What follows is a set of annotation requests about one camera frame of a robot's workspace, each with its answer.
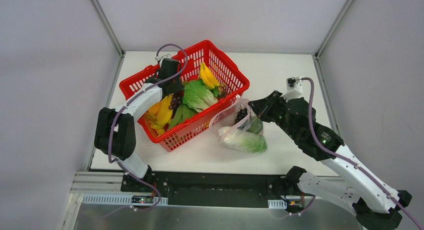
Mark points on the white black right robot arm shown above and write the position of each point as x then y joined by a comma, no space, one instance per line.
373,203

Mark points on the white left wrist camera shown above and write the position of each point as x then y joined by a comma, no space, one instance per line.
160,58

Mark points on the yellow banana bunch back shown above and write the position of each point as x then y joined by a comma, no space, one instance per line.
208,77

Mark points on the green bell pepper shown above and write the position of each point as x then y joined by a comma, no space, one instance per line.
256,126

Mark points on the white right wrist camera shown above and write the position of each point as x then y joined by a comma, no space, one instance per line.
294,88

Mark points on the clear zip top bag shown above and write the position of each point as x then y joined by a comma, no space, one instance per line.
227,117

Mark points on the yellow banana bunch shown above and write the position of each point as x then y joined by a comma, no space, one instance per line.
164,115
208,77

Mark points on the dark purple grape bunch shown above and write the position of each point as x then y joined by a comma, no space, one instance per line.
241,115
176,100

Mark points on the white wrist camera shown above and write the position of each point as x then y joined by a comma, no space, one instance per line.
160,58
294,88

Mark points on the green spinach leaves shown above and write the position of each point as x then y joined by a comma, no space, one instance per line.
183,113

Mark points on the green lettuce leaf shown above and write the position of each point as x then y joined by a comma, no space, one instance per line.
197,96

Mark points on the yellow banana bunch front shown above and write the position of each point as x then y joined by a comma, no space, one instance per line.
164,115

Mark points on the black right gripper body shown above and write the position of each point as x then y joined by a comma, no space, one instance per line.
265,107

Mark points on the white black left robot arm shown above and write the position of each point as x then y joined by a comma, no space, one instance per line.
115,133

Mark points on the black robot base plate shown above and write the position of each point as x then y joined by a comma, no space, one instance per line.
214,189

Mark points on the red plastic shopping basket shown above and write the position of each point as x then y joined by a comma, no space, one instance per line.
232,83

